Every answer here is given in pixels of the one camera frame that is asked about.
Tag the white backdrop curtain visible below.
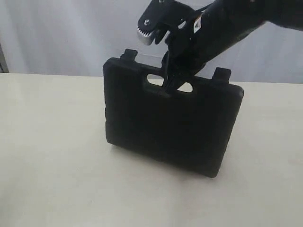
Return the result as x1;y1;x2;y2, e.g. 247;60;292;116
0;0;303;84

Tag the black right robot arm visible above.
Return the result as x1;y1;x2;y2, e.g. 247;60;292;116
163;0;303;92

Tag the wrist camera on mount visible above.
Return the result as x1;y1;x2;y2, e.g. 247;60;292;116
137;0;195;45

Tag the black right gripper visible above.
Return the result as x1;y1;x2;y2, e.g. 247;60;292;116
160;21;208;94

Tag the black plastic tool case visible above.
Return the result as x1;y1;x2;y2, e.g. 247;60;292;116
103;49;244;178

